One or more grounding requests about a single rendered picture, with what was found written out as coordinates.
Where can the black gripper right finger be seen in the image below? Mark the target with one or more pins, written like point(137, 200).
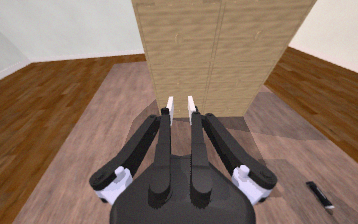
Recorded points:
point(254, 179)

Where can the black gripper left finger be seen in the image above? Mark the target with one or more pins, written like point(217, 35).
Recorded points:
point(116, 175)

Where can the light wooden chest of drawers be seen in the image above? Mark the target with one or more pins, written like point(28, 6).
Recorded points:
point(136, 3)

